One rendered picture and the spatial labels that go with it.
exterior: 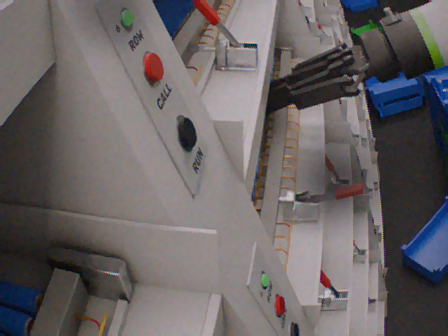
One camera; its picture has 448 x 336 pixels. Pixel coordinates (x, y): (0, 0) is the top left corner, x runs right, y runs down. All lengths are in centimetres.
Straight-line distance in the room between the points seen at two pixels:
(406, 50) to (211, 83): 28
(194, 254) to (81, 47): 12
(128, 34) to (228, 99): 21
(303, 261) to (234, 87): 20
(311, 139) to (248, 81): 27
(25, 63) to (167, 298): 16
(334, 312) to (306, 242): 20
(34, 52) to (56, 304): 14
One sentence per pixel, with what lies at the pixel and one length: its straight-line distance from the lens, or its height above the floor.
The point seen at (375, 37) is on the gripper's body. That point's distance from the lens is 65.
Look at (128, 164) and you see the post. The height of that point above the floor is 120.
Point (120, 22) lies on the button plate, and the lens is 25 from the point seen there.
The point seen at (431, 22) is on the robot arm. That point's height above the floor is 106.
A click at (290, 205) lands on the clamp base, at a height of 93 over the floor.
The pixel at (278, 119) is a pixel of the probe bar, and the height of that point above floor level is 95.
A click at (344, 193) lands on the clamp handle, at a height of 93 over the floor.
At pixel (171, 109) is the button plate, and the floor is 119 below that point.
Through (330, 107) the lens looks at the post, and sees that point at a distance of 102.
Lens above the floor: 130
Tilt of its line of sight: 31 degrees down
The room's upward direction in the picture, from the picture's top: 27 degrees counter-clockwise
